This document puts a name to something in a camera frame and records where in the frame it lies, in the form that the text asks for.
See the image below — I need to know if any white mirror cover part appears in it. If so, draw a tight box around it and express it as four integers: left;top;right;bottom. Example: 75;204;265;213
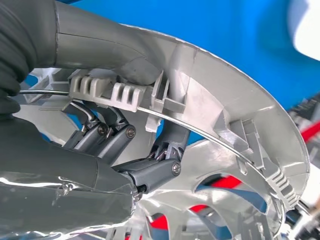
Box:
287;0;320;62

